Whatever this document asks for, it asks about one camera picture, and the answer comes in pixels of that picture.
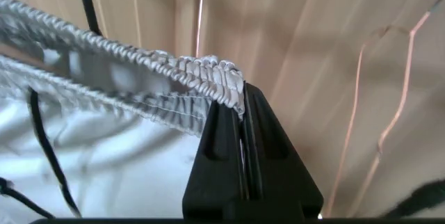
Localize beige curtain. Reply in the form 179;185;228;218
0;0;445;218

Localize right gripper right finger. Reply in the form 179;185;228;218
243;83;324;218

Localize pale grey shorts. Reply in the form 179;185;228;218
0;0;246;218

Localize pink clothes hanger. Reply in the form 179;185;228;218
325;0;445;218

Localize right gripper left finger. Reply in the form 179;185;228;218
183;100;244;218

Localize black clothes rack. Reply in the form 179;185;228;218
74;0;103;37

